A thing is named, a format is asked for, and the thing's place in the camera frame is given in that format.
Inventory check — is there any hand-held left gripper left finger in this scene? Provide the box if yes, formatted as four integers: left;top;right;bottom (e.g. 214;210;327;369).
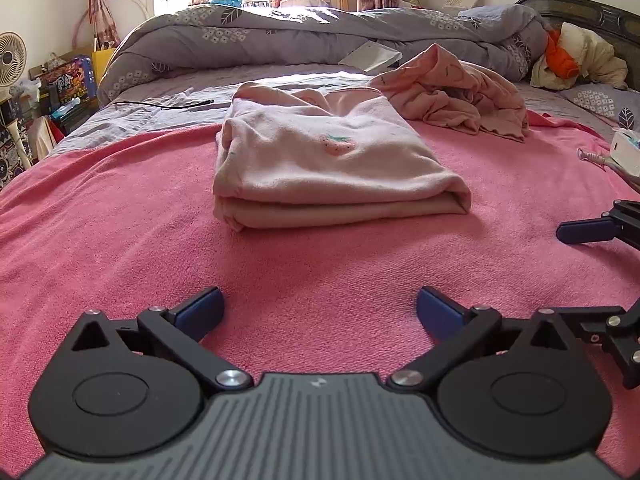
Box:
70;286;254;394

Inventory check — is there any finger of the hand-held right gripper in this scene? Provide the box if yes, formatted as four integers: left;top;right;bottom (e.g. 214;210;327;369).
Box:
556;200;640;251
552;297;640;391

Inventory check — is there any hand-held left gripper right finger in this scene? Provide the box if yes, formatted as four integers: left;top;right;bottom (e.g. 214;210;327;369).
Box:
387;286;568;392

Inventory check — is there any pink strawberry print shirt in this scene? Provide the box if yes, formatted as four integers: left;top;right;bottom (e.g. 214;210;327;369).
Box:
212;82;473;233

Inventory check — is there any white tissue pack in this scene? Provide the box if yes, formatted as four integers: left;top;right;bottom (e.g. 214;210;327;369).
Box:
610;127;640;178

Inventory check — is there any pink towel blanket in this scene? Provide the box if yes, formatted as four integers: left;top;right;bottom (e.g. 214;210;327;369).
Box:
0;110;640;480

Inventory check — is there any grey floral pillow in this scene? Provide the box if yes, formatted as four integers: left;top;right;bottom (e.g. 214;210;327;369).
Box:
557;82;640;131

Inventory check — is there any orange garment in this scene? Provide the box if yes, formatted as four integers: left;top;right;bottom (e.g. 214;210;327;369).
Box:
545;30;581;79

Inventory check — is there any cream padded jacket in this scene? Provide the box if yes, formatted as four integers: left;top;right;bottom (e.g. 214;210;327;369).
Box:
530;21;628;91

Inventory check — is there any grey bed sheet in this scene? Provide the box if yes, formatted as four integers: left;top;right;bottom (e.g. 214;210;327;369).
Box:
50;62;640;161

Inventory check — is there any crumpled pink garment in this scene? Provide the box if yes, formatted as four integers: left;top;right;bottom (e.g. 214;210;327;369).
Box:
370;43;531;143

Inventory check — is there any dark bed headboard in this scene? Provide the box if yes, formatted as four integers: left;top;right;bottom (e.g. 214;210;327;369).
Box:
515;0;640;93

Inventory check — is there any patterned cloth cover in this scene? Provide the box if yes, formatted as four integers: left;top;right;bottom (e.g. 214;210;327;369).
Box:
0;100;31;191

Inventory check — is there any yellow paper bag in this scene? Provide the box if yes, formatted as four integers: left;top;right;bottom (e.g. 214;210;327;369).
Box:
91;47;118;86

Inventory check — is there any grey floral quilt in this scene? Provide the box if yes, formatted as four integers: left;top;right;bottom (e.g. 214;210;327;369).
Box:
97;2;548;106

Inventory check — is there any pink hula hoop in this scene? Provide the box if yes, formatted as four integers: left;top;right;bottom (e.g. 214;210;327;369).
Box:
72;0;156;56

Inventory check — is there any white standing fan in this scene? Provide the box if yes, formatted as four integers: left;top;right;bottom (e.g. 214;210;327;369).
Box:
0;31;33;171

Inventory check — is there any black cable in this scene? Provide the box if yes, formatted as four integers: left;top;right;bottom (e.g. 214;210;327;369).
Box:
107;100;216;111

